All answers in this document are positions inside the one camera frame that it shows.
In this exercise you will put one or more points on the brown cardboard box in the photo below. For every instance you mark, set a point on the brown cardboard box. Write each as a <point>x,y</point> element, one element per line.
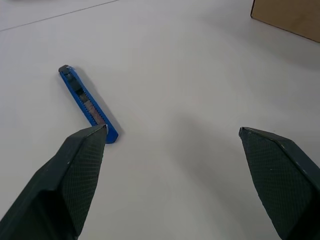
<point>290,15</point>

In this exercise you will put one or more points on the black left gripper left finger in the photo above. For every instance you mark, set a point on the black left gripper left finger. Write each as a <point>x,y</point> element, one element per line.
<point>62,180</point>

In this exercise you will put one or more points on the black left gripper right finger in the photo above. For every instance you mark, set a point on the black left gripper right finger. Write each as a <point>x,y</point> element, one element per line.
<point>280,175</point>

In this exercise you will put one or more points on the blue pen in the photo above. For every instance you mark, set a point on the blue pen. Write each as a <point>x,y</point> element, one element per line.
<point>83,101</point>

